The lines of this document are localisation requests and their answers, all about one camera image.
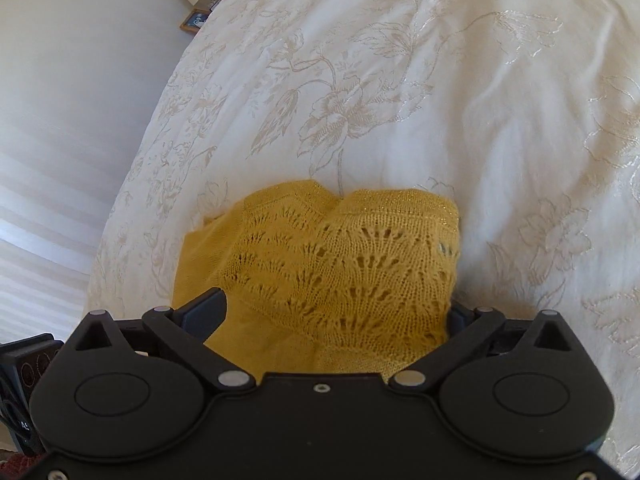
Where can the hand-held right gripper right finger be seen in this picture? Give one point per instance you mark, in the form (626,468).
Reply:
(456,321)

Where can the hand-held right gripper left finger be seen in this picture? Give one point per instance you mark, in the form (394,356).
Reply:
(202,316)

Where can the yellow knit sweater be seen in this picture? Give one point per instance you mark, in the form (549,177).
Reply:
(345,270)

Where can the white floral bedspread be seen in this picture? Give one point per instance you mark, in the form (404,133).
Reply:
(450,85)

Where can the wooden framed picture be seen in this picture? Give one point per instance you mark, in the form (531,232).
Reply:
(195,21)

